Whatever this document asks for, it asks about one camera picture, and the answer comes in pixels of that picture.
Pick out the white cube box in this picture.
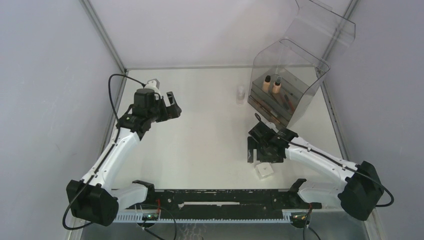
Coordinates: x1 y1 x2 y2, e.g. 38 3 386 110
254 162 274 180

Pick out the red lip gloss black cap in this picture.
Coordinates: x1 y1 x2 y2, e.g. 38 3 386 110
283 94 295 114

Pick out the foundation bottle with pump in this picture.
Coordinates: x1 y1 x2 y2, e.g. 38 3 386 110
271 76 282 95

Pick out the square foundation bottle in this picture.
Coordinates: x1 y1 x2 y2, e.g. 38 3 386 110
261 75 271 93

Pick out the clear acrylic organizer box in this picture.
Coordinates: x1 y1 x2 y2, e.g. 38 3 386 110
247 0 356 130

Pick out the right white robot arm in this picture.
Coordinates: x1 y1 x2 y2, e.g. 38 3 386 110
247 121 387 221

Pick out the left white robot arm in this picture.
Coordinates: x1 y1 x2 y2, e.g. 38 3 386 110
64 88 182 226

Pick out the clear plastic bottle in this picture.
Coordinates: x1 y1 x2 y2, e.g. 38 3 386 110
236 85 246 105

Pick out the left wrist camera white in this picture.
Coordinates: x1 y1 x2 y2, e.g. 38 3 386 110
143 78 161 95

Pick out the black mounting rail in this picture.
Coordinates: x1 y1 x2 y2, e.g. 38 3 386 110
142 189 322 221

